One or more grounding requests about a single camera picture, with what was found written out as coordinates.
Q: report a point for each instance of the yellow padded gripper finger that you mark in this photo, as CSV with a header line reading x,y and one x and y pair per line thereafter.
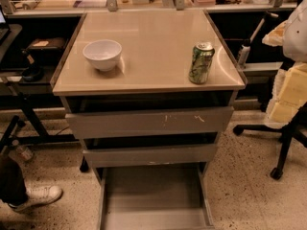
x,y
276,36
289,93

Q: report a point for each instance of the white handled tool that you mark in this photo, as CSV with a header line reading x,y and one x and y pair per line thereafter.
x,y
245,47

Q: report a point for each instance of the black box with label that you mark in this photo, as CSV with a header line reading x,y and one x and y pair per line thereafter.
x,y
47,47

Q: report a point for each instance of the plastic water bottle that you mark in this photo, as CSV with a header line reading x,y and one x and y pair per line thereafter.
x,y
23,151

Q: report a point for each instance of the black round object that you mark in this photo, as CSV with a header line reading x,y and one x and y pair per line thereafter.
x,y
32,73

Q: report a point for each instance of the grey open bottom drawer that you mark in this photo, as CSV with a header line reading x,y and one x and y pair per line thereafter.
x,y
167,197

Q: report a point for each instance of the green soda can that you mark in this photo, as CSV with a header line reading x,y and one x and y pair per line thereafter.
x,y
203,53

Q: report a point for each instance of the white ceramic bowl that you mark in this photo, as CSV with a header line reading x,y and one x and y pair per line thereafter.
x,y
103,54

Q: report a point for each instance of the grey drawer cabinet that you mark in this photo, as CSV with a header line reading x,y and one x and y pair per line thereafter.
x,y
152,74

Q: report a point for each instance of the grey middle drawer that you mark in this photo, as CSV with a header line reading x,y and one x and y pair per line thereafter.
x,y
146,156

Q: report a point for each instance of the black office chair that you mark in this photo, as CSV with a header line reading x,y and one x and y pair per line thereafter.
x,y
288,132

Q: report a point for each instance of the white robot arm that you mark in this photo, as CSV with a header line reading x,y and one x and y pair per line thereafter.
x,y
294,46

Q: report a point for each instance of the grey top drawer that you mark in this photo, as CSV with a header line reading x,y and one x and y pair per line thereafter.
x,y
149,122

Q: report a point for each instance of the white sneaker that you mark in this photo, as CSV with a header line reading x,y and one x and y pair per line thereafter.
x,y
38,196

